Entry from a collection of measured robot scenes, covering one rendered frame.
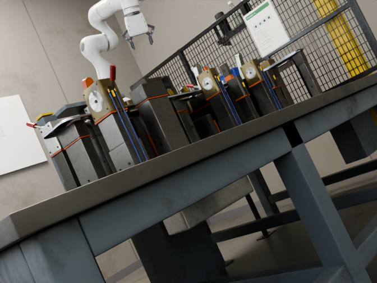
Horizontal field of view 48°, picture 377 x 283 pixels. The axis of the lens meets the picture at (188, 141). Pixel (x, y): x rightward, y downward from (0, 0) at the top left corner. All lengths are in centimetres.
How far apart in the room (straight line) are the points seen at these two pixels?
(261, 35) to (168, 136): 148
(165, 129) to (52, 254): 96
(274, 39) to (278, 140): 172
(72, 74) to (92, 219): 421
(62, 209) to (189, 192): 31
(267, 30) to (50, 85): 262
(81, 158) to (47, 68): 331
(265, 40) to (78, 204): 233
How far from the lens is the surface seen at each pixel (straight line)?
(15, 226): 69
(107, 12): 233
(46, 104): 464
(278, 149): 121
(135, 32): 215
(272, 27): 289
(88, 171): 158
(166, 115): 165
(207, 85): 198
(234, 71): 284
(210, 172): 98
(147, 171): 82
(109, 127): 147
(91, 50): 246
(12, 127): 438
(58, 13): 532
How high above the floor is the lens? 64
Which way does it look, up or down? 4 degrees up
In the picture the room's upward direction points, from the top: 25 degrees counter-clockwise
